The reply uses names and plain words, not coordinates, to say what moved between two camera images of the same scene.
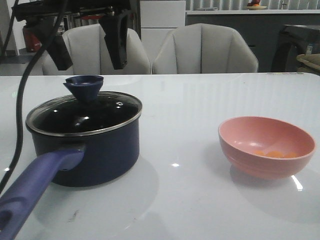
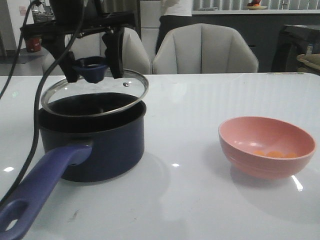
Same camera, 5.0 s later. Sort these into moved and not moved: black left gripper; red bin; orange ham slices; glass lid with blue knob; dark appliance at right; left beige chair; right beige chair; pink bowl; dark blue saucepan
Moved: glass lid with blue knob; dark blue saucepan; black left gripper
Not moved: red bin; orange ham slices; left beige chair; pink bowl; right beige chair; dark appliance at right
